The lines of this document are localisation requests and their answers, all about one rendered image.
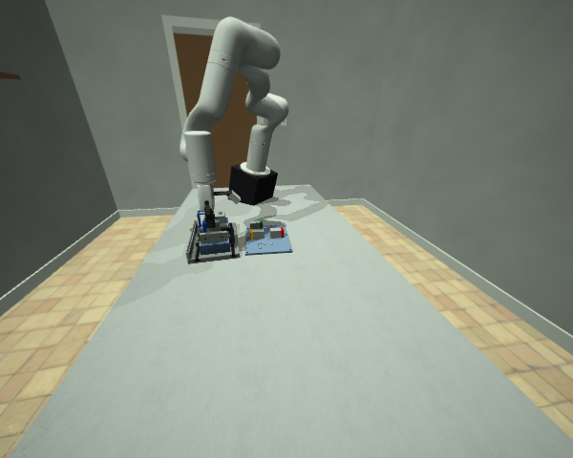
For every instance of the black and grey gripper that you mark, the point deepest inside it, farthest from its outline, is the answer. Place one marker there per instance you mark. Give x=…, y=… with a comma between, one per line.
x=205, y=195

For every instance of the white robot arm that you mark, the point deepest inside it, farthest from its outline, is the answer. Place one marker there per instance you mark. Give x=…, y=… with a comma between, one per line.
x=234, y=40

